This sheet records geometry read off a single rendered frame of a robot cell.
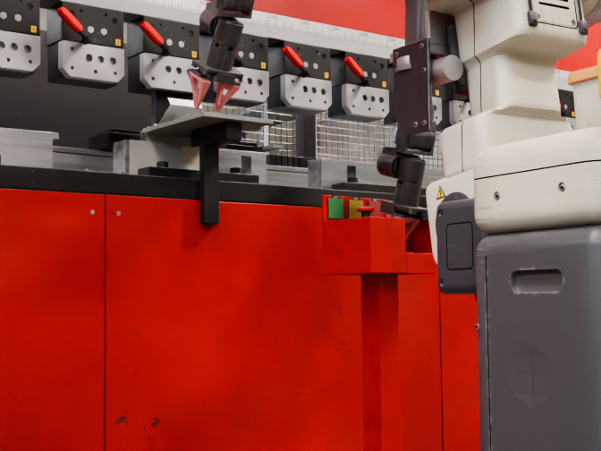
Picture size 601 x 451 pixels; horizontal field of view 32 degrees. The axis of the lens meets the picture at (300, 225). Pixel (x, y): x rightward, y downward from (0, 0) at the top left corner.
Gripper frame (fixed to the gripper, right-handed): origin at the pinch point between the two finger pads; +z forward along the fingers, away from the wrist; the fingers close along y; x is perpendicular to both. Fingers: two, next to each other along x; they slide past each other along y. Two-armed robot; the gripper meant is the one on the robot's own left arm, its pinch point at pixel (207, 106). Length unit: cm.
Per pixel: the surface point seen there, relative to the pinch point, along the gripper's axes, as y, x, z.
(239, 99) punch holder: -18.6, -15.9, 2.0
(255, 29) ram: -22.9, -24.1, -13.8
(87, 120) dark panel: -4, -63, 27
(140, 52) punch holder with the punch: 8.3, -20.2, -4.6
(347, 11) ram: -53, -29, -22
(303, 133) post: -97, -87, 31
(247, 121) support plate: -4.0, 10.6, -1.0
